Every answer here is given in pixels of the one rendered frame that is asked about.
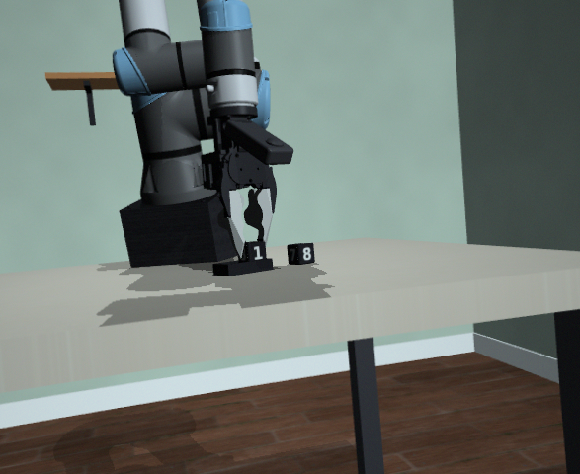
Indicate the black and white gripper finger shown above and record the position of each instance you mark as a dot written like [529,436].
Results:
[261,208]
[230,217]

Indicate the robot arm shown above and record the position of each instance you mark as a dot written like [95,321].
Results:
[171,125]

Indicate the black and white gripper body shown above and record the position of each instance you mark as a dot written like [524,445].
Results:
[243,168]

